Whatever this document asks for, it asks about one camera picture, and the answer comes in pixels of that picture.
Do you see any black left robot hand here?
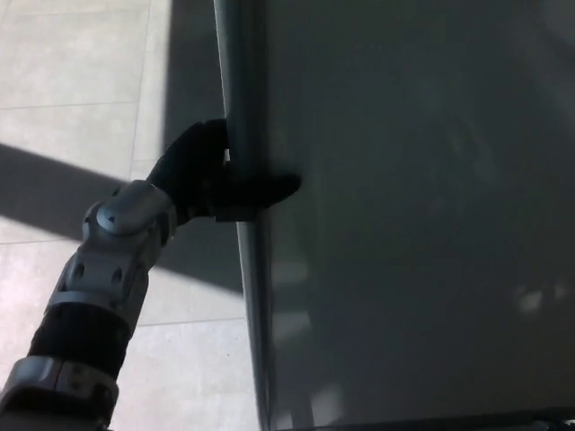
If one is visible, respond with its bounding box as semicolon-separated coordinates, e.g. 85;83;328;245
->
149;119;303;224

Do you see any grey glossy door panel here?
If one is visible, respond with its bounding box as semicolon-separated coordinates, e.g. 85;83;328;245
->
211;0;575;431

